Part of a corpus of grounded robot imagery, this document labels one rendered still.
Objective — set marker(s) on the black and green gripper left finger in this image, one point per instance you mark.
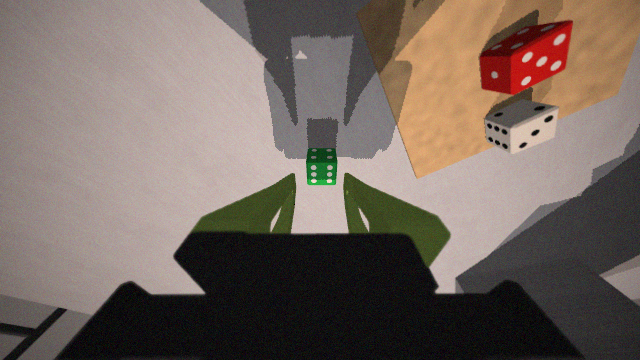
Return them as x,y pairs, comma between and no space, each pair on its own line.
254,213

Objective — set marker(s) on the tan mat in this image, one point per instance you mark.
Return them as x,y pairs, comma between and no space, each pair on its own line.
427,56

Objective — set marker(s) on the white die with black pips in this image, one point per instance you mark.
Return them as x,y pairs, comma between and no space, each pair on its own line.
521,125

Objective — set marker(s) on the red die with white pips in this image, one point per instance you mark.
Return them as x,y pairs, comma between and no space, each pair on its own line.
526,58

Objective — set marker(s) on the green die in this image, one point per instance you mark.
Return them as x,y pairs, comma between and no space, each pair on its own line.
321,166

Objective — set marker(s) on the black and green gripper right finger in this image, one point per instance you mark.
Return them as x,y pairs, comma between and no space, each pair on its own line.
388,214

